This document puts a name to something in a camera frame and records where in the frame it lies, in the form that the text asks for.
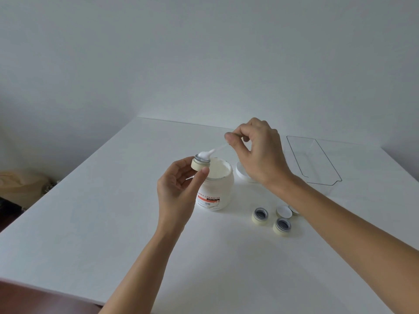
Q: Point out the person's right hand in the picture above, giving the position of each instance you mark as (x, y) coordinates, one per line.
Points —
(265, 156)

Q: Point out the person's left hand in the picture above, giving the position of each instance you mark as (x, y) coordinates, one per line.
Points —
(173, 196)

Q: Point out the person's right middle finger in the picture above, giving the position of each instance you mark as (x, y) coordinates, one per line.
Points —
(246, 138)

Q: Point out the person's left thumb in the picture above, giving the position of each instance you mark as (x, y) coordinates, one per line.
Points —
(198, 183)

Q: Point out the person's right thumb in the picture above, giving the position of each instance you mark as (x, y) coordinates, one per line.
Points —
(236, 149)

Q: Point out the small cream-coloured cosmetic jar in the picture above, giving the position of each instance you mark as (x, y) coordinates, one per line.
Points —
(282, 227)
(199, 165)
(260, 216)

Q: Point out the white plastic spatula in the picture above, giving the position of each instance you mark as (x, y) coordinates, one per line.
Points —
(211, 151)

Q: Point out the person's left forearm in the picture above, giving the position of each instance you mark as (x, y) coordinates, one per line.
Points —
(144, 274)

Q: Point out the person's right forearm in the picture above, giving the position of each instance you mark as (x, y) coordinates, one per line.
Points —
(353, 245)

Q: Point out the large white cream jar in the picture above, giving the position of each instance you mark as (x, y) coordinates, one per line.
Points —
(220, 189)

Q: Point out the large white jar lid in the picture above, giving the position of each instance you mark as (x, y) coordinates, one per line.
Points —
(241, 171)

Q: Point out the clear plastic tray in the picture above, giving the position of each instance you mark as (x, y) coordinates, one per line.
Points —
(314, 160)

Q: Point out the small cream-coloured jar lid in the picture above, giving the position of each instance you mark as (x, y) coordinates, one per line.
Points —
(283, 212)
(293, 210)

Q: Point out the beige fabric bag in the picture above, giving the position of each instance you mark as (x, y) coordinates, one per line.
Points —
(21, 188)

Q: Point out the dark object beside bag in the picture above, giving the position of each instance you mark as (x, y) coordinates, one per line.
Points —
(9, 214)

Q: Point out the reddish brown wooden furniture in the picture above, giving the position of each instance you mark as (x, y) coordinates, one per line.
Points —
(36, 299)

